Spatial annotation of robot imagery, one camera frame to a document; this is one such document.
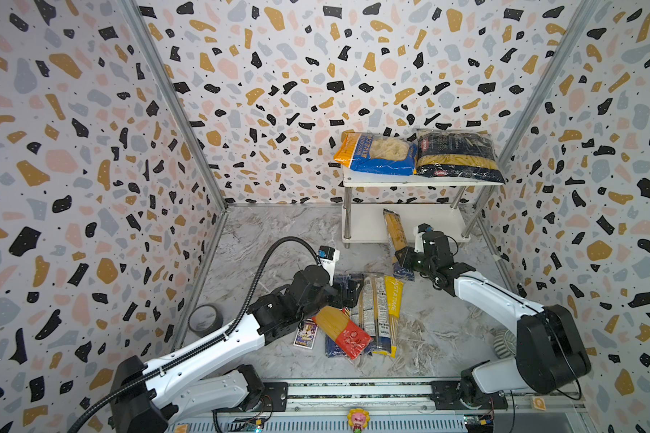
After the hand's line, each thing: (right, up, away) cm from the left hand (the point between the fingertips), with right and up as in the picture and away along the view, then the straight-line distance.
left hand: (352, 277), depth 70 cm
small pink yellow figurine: (+1, -35, -3) cm, 35 cm away
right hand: (+14, +7, +17) cm, 23 cm away
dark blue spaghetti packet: (-2, -2, -7) cm, 8 cm away
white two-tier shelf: (+43, +25, +55) cm, 74 cm away
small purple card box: (-14, -21, +13) cm, 28 cm away
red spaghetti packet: (-5, -16, +13) cm, 21 cm away
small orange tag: (+51, -35, +3) cm, 62 cm away
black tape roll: (-47, -16, +15) cm, 52 cm away
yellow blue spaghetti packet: (+16, +10, +20) cm, 27 cm away
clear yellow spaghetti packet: (+9, -14, +15) cm, 22 cm away
